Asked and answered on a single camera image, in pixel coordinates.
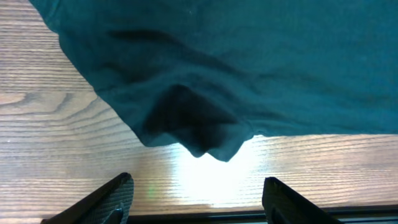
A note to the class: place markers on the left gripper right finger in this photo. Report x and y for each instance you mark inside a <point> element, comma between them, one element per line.
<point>283,205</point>

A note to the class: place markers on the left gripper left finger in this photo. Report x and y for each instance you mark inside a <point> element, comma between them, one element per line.
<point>109,204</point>

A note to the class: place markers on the black t-shirt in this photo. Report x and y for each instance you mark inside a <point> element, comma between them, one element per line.
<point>211,74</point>

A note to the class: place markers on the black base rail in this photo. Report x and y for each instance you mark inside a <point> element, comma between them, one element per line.
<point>371,214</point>

